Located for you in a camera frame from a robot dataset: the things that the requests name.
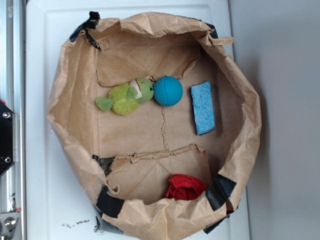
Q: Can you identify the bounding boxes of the green plush animal toy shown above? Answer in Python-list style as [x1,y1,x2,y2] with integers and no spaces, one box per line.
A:
[95,78,154,116]

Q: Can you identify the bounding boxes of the brown paper bag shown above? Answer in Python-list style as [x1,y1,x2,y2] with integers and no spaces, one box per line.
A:
[47,12,262,240]

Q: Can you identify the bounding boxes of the blue rubber ball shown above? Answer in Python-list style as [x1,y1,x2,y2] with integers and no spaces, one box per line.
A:
[153,75,183,107]

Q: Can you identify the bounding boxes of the blue sponge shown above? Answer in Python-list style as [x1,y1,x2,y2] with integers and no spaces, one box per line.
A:
[190,81,216,135]

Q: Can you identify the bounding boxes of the red crumpled cloth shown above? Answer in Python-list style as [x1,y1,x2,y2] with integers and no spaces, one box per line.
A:
[165,174,207,201]

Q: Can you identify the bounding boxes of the white plastic tray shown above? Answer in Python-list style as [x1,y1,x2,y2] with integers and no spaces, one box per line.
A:
[24,0,252,240]

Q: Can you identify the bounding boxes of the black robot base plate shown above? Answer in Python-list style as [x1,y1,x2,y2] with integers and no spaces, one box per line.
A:
[0,100,15,177]

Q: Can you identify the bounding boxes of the silver metal rail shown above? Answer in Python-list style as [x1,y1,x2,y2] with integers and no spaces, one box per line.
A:
[0,0,27,240]

